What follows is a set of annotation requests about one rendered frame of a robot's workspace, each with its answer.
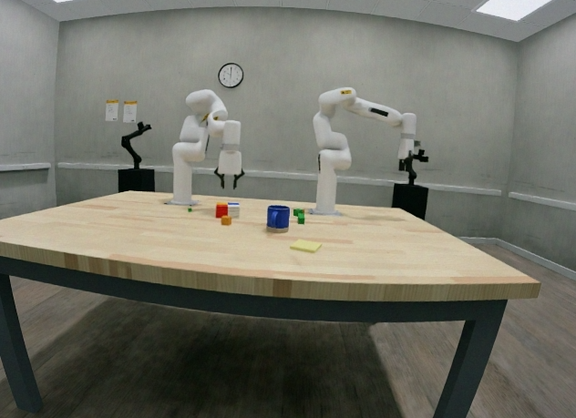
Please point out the pale yellow square tile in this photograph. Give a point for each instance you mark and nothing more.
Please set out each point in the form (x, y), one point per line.
(306, 246)

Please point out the red cube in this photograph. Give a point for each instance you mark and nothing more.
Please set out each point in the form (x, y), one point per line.
(221, 210)

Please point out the dark blue mug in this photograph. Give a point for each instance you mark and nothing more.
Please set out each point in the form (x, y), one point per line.
(278, 216)

